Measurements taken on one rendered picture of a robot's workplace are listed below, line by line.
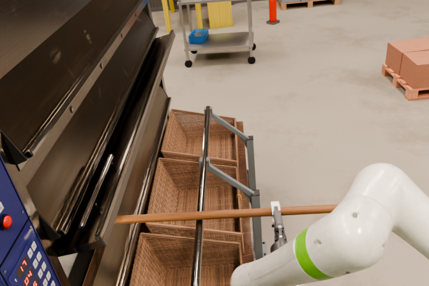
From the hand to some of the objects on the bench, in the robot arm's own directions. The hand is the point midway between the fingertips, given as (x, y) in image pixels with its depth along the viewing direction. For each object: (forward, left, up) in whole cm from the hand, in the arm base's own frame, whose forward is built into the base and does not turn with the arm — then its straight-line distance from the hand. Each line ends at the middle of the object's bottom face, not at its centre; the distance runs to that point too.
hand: (276, 212), depth 143 cm
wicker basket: (+122, +36, -61) cm, 141 cm away
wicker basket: (+1, +38, -61) cm, 72 cm away
